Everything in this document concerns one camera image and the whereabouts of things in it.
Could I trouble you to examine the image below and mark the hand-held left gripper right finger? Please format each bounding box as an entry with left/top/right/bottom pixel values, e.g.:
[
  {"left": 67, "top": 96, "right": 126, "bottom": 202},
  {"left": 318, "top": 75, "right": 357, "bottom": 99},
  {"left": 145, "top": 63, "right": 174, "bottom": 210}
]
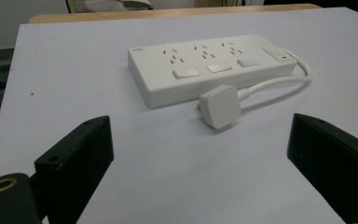
[{"left": 286, "top": 113, "right": 358, "bottom": 224}]

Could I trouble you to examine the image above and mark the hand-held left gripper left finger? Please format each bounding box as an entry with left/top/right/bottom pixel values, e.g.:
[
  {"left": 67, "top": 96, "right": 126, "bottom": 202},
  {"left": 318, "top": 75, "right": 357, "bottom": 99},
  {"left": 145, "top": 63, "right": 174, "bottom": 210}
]
[{"left": 33, "top": 115, "right": 115, "bottom": 224}]

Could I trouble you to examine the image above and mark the white power cable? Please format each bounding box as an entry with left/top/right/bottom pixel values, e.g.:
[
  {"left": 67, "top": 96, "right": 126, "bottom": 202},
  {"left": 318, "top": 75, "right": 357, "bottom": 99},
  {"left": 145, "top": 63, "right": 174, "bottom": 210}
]
[{"left": 236, "top": 47, "right": 313, "bottom": 102}]

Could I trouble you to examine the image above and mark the white power plug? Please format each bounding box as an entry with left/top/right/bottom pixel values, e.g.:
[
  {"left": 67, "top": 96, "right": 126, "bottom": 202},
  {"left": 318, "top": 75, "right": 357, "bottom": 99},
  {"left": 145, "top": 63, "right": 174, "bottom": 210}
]
[{"left": 196, "top": 84, "right": 241, "bottom": 130}]

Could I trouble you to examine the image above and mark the white power strip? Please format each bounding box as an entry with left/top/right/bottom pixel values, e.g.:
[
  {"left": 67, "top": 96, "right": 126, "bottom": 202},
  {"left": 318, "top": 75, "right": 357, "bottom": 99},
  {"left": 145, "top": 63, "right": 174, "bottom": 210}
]
[{"left": 127, "top": 34, "right": 298, "bottom": 110}]

